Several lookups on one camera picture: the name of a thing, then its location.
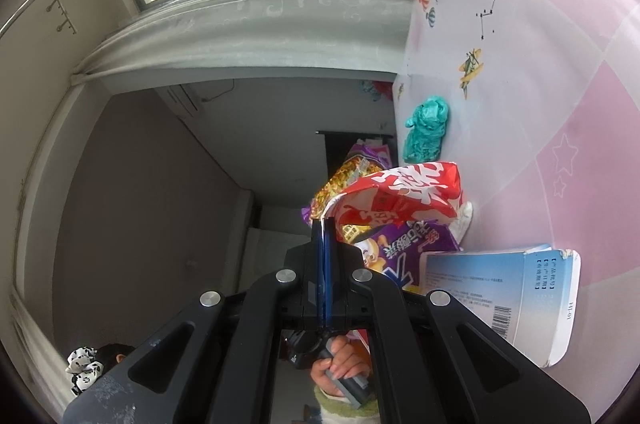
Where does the person's head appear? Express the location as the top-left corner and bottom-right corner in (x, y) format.
(95, 343), (137, 367)

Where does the white air conditioner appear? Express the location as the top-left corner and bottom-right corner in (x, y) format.
(167, 84), (203, 119)

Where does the grey white curtain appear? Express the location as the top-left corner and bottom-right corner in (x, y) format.
(70, 0), (418, 87)

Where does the purple cartoon snack packet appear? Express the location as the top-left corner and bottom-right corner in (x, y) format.
(345, 221), (461, 295)

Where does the panda print cloth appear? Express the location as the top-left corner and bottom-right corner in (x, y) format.
(66, 346), (103, 397)

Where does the white crumpled paper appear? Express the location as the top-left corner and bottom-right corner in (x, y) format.
(450, 201), (473, 249)

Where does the person's left forearm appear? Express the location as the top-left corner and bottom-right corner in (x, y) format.
(312, 386), (378, 424)

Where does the white blue paper box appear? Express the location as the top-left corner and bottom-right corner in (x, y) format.
(419, 244), (582, 369)

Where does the teal plastic bag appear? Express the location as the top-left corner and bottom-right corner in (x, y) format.
(404, 96), (450, 163)

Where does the pink printed tablecloth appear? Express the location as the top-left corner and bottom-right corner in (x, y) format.
(392, 0), (640, 424)

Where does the person's left hand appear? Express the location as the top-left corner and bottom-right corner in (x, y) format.
(310, 336), (373, 397)

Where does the red white noodle packet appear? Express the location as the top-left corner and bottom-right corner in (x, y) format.
(327, 161), (466, 245)

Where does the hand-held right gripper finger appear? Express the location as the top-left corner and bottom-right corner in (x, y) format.
(62, 219), (326, 424)
(324, 216), (591, 424)

